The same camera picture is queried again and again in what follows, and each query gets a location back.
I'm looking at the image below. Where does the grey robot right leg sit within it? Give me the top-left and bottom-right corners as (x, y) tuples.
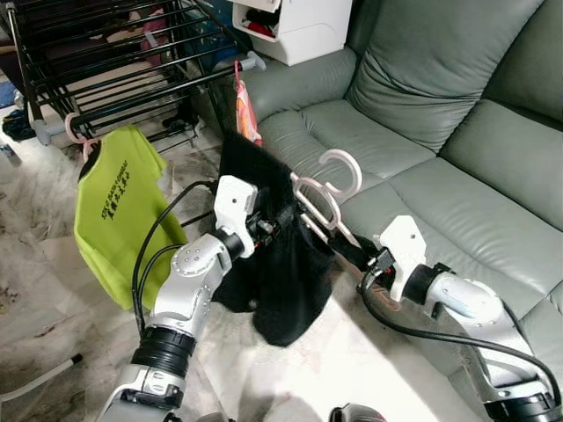
(330, 403), (388, 422)

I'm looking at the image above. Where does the grey-green leather sofa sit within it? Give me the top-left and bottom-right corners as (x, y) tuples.
(198, 0), (563, 414)

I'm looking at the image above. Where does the pale pink plastic hanger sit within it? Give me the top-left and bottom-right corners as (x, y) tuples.
(289, 148), (363, 251)

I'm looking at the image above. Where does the pink hanger under shirt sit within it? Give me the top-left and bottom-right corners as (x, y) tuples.
(63, 113), (102, 164)

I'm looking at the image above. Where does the pink garment behind rack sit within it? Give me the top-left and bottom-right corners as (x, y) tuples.
(141, 4), (172, 67)

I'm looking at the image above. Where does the black garment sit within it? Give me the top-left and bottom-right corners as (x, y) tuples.
(211, 132), (340, 348)

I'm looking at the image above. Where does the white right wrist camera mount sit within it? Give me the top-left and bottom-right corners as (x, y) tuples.
(380, 215), (429, 304)

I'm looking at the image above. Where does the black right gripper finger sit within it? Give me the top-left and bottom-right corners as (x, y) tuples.
(333, 230), (375, 265)

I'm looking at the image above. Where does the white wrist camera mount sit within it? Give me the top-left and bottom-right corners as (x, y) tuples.
(380, 215), (429, 304)
(214, 174), (260, 258)

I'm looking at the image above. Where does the yellow-green printed shirt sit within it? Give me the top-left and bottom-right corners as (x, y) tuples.
(75, 125), (190, 310)

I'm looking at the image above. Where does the black metal drying rack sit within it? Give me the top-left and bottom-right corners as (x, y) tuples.
(0, 0), (265, 146)

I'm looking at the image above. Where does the white tube with black tip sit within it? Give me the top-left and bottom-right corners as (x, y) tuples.
(0, 354), (83, 401)

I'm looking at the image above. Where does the orange printed cloth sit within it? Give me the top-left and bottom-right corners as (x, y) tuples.
(233, 79), (263, 146)

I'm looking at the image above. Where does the white plastic drawer unit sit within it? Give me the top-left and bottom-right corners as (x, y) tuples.
(230, 0), (355, 67)

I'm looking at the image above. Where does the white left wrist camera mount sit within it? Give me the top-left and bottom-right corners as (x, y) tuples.
(214, 174), (260, 258)

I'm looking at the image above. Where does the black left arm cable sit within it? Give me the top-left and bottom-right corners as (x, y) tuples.
(132, 180), (216, 335)

